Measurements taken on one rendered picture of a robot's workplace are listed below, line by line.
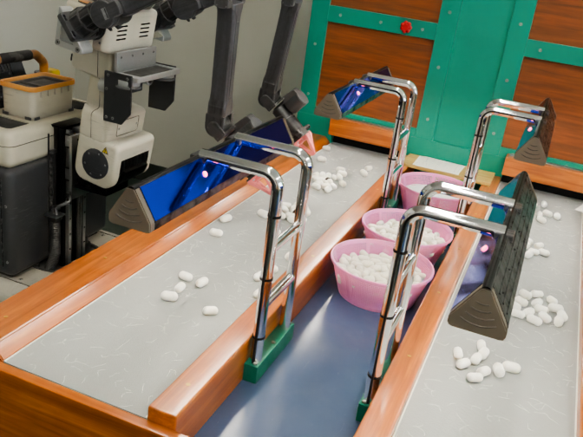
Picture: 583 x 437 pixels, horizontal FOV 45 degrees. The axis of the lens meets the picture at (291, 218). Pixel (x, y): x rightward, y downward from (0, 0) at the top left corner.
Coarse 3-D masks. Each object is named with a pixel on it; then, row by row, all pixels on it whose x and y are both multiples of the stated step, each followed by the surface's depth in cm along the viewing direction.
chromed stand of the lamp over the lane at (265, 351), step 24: (240, 144) 142; (264, 144) 140; (288, 144) 140; (240, 168) 126; (264, 168) 125; (312, 168) 139; (264, 264) 131; (288, 264) 147; (264, 288) 133; (288, 288) 149; (264, 312) 135; (288, 312) 151; (264, 336) 138; (288, 336) 153; (264, 360) 141
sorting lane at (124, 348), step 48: (288, 192) 224; (336, 192) 230; (192, 240) 182; (240, 240) 186; (288, 240) 190; (144, 288) 156; (192, 288) 159; (240, 288) 162; (48, 336) 134; (96, 336) 136; (144, 336) 138; (192, 336) 140; (96, 384) 123; (144, 384) 124
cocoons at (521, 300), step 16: (528, 240) 208; (528, 256) 198; (528, 320) 164; (544, 320) 164; (560, 320) 163; (480, 352) 146; (464, 368) 142; (480, 368) 140; (496, 368) 141; (512, 368) 142
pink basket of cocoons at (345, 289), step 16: (352, 240) 188; (368, 240) 190; (336, 256) 183; (336, 272) 176; (432, 272) 176; (352, 288) 172; (368, 288) 169; (384, 288) 167; (416, 288) 170; (368, 304) 172
